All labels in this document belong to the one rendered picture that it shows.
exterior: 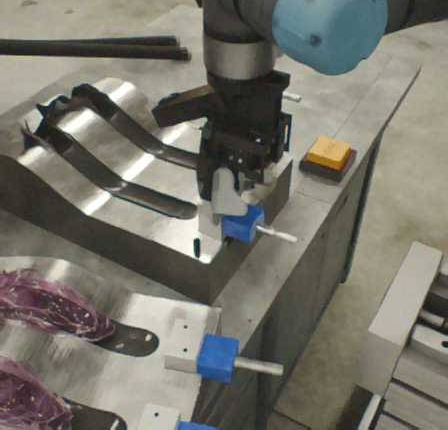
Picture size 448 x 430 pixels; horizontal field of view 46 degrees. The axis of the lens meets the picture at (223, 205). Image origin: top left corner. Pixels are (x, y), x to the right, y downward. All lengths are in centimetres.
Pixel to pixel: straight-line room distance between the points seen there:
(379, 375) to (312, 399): 106
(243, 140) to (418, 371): 28
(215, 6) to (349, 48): 15
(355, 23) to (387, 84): 86
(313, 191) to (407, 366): 47
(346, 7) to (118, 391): 45
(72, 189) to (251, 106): 34
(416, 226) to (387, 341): 164
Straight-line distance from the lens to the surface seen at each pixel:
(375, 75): 131
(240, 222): 68
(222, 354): 63
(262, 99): 56
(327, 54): 41
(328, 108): 116
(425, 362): 52
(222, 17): 52
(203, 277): 71
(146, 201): 79
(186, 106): 61
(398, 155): 247
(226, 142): 59
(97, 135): 87
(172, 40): 137
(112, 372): 64
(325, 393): 162
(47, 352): 64
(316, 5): 41
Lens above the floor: 140
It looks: 42 degrees down
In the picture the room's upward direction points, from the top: straight up
